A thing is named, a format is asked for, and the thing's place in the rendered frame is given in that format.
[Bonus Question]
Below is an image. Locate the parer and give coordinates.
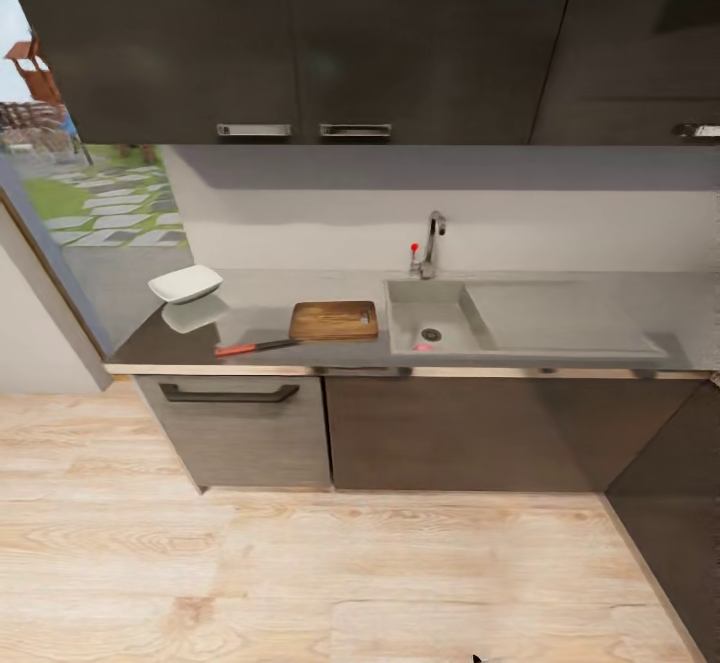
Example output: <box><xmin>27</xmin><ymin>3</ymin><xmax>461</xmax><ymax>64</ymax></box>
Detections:
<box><xmin>215</xmin><ymin>338</ymin><xmax>301</xmax><ymax>357</ymax></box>

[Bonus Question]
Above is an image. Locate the cutting board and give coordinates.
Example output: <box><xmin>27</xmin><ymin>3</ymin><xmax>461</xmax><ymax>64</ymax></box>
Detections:
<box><xmin>288</xmin><ymin>301</ymin><xmax>379</xmax><ymax>340</ymax></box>

